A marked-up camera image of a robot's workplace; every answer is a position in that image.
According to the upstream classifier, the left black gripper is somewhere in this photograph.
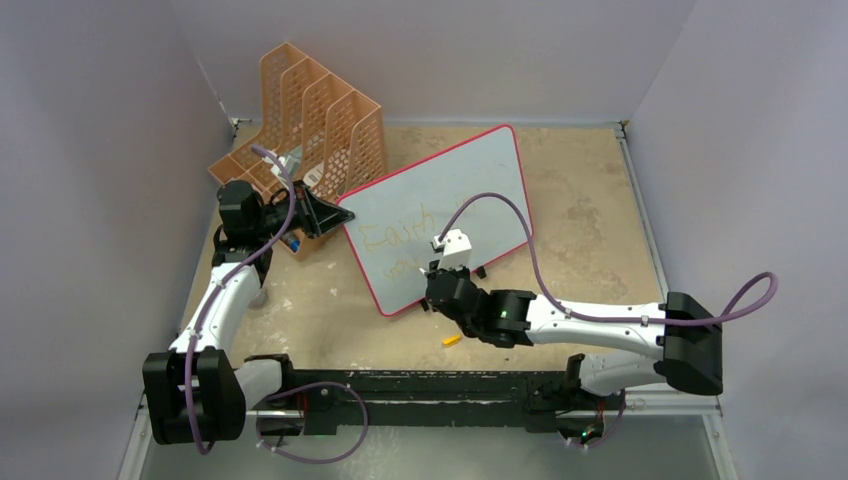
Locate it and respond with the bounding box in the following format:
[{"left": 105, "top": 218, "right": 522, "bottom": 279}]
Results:
[{"left": 253, "top": 180, "right": 352, "bottom": 239}]

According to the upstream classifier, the yellow marker cap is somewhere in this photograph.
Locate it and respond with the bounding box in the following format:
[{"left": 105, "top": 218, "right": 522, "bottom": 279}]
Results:
[{"left": 442, "top": 335, "right": 462, "bottom": 348}]

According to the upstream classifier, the pink framed whiteboard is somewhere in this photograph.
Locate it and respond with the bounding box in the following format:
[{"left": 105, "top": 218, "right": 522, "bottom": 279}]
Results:
[{"left": 338, "top": 124, "right": 534, "bottom": 317}]

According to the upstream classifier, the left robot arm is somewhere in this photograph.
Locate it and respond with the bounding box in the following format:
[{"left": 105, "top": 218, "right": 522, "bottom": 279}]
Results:
[{"left": 142, "top": 180, "right": 355, "bottom": 452}]

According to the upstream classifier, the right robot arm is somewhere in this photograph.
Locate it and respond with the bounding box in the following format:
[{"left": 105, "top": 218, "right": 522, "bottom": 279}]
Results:
[{"left": 424, "top": 268, "right": 724, "bottom": 407}]

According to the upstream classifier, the clear plastic jar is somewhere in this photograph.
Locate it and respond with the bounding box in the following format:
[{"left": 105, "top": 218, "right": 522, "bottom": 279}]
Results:
[{"left": 281, "top": 232, "right": 301, "bottom": 252}]

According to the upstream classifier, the orange plastic file organizer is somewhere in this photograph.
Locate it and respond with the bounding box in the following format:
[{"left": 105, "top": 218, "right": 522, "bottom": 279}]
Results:
[{"left": 207, "top": 42, "right": 390, "bottom": 261}]

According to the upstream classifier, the whiteboard wire stand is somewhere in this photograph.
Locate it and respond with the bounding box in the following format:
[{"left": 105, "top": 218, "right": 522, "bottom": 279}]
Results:
[{"left": 424, "top": 267, "right": 489, "bottom": 316}]

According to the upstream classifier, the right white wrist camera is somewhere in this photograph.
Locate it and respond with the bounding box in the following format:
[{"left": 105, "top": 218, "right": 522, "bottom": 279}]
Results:
[{"left": 430, "top": 229, "right": 472, "bottom": 270}]

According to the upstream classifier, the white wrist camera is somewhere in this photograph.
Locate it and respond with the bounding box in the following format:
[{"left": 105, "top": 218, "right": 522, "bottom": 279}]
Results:
[
  {"left": 267, "top": 153, "right": 302, "bottom": 175},
  {"left": 430, "top": 229, "right": 472, "bottom": 270}
]

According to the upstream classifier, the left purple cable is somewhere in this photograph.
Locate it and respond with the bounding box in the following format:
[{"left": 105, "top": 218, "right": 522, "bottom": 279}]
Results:
[{"left": 184, "top": 146, "right": 297, "bottom": 457}]

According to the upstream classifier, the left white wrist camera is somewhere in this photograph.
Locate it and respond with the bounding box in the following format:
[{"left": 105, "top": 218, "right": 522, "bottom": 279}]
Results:
[{"left": 267, "top": 153, "right": 302, "bottom": 175}]

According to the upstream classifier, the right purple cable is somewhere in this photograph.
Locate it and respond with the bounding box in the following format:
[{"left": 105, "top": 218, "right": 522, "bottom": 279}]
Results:
[{"left": 437, "top": 192, "right": 780, "bottom": 452}]

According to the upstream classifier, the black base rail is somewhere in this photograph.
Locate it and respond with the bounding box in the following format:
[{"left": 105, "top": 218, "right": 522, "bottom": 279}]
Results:
[{"left": 257, "top": 369, "right": 623, "bottom": 436}]

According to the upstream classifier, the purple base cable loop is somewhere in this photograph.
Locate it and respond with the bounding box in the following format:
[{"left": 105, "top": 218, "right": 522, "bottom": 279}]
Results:
[{"left": 254, "top": 382, "right": 370, "bottom": 465}]

